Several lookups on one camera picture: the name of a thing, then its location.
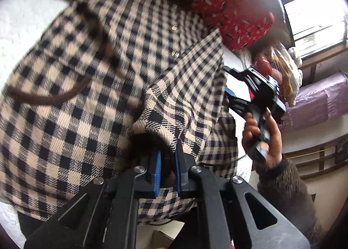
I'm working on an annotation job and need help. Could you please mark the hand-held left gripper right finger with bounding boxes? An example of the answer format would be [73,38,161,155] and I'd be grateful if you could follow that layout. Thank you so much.
[174,139,312,249]

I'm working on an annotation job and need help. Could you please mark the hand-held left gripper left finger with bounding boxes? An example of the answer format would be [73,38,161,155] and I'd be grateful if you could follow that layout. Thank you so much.
[24,148,164,249]

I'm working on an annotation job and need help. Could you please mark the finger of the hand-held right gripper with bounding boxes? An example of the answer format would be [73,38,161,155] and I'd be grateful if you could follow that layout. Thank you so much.
[224,89,256,114]
[223,65,256,82]

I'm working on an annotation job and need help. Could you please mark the beige black checked coat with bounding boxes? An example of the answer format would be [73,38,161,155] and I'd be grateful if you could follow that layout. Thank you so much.
[0,0,240,225]

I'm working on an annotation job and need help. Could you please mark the person's right forearm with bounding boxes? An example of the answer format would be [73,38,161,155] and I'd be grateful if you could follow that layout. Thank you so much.
[254,154,324,249]

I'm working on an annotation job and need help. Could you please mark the person's right hand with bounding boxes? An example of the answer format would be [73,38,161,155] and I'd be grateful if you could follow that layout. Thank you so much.
[242,108,284,170]

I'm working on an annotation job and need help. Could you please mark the pile of bags and toys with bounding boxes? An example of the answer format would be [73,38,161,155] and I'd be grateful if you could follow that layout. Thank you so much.
[253,45,303,107]

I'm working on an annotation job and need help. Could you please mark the purple plastic covered furniture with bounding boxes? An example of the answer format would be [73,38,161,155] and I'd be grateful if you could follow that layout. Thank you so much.
[283,72,348,130]

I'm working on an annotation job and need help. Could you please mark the window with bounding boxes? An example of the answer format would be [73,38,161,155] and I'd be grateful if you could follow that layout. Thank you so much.
[264,0,348,56]

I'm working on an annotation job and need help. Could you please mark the dark wooden slatted frame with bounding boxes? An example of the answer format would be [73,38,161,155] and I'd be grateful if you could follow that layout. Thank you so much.
[283,140,348,181]

